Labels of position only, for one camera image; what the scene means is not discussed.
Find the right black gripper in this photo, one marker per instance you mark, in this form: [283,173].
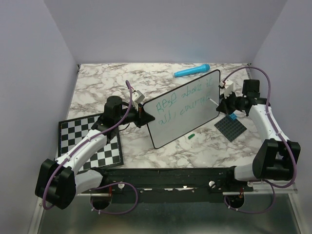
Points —
[224,107]

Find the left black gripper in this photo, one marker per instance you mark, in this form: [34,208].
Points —
[143,117]

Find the black framed whiteboard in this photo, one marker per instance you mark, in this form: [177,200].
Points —
[183,109]

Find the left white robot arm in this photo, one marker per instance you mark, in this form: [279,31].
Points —
[58,181]

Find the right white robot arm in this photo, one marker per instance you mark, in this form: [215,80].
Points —
[277,154]

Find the blue lego brick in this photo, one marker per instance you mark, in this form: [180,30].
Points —
[233,116]

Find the grey lego baseplate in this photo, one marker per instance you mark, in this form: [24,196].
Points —
[230,128]

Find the blue toy microphone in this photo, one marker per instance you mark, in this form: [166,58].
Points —
[199,69]

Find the black white checkerboard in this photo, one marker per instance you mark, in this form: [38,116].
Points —
[72,131]

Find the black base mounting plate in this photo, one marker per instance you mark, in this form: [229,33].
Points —
[169,185]

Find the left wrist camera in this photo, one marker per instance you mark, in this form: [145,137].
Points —
[137,97]

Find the aluminium extrusion rail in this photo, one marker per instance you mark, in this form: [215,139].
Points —
[265,188]

